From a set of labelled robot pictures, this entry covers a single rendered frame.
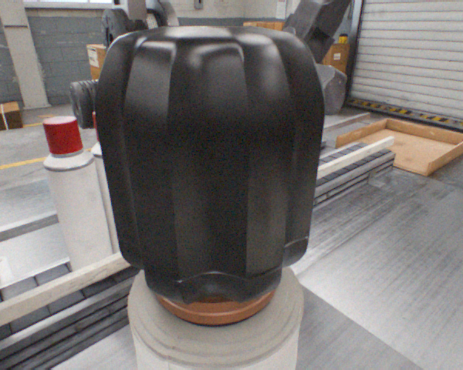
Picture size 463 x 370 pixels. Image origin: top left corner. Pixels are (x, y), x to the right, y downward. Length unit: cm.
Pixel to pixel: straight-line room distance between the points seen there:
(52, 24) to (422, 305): 561
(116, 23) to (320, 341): 76
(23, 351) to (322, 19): 59
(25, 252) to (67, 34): 527
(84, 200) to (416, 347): 42
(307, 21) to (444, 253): 44
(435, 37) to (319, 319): 445
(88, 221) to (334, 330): 30
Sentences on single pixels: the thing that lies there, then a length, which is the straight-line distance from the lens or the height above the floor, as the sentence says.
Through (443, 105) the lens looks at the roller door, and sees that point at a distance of 471.
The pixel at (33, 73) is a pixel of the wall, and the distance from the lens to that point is 572.
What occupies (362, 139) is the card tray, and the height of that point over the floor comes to 83.
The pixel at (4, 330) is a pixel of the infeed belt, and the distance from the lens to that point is 46.
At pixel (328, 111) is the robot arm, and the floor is 105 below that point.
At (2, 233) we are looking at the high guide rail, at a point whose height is 96.
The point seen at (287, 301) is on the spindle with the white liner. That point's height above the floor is 107.
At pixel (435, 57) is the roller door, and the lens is 472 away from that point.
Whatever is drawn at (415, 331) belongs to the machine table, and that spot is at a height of 83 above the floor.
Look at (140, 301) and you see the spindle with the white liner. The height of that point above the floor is 107.
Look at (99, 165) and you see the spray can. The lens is 41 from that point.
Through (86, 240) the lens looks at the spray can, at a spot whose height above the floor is 94.
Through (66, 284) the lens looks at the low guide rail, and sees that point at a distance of 43.
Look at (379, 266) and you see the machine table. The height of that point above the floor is 83.
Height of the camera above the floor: 118
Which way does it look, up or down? 26 degrees down
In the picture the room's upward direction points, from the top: straight up
